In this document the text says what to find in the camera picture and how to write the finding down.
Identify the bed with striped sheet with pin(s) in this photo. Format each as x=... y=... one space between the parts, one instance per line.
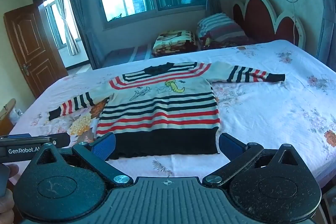
x=126 y=54

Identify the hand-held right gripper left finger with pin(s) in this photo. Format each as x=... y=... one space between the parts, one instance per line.
x=103 y=146

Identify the red and white headboard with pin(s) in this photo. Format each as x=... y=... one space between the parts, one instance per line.
x=262 y=19

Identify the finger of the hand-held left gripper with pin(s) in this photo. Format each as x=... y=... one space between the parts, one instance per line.
x=21 y=135
x=61 y=140

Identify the wooden furniture piece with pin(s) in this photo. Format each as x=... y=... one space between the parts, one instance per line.
x=6 y=113

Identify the white plastic bag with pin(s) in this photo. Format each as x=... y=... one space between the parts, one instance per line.
x=17 y=115

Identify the folded cream printed blanket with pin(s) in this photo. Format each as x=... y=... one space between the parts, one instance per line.
x=173 y=41

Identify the floral bed sheet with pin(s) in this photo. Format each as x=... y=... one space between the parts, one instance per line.
x=262 y=113

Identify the grey hanging cloth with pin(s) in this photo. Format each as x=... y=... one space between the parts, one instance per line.
x=326 y=16

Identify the striped pillow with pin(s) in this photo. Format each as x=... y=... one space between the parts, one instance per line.
x=223 y=26

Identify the red cartoon print quilt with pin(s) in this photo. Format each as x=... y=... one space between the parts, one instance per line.
x=228 y=43

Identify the white sheer curtain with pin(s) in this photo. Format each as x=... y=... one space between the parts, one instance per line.
x=67 y=29

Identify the person's left hand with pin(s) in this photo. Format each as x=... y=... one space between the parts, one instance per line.
x=5 y=208

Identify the striped knit sweater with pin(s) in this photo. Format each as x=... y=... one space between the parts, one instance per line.
x=157 y=108

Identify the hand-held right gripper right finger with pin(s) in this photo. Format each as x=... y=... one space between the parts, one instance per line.
x=231 y=146

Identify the brown wooden door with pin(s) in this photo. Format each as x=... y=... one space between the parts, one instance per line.
x=31 y=50

